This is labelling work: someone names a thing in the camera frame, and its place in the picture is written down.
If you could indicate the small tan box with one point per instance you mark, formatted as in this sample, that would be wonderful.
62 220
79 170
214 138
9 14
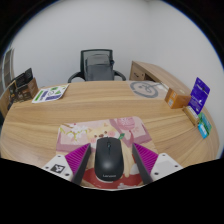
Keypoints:
191 116

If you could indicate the wooden side cabinet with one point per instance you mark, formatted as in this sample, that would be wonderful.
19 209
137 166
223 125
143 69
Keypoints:
156 71

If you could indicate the small brown cardboard box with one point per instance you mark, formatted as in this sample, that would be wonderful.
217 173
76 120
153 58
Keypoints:
7 98

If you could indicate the white green purple sticker sheet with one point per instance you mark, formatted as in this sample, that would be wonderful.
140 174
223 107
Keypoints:
50 94

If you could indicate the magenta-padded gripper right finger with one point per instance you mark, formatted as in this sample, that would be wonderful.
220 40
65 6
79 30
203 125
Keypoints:
148 159

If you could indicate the wooden shelf unit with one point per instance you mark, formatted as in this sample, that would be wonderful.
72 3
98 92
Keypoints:
8 66

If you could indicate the round grey patterned disc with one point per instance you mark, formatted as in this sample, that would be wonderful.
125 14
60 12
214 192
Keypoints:
144 90

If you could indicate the black computer mouse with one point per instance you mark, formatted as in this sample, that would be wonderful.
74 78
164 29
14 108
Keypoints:
108 160

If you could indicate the small blue box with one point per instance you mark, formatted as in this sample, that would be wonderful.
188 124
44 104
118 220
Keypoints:
202 130

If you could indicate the purple upright card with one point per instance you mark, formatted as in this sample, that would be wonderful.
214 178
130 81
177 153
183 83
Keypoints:
199 96

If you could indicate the small orange box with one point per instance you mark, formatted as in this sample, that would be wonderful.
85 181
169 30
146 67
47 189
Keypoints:
176 99

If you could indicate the brown box with black flap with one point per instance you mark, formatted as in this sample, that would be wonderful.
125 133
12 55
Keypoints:
26 87

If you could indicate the pink cartoon print mouse pad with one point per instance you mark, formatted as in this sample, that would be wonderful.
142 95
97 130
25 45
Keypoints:
83 133

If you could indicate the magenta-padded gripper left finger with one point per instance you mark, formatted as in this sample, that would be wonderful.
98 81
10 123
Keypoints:
75 159

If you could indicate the black mesh office chair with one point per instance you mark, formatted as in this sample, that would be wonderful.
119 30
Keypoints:
97 68

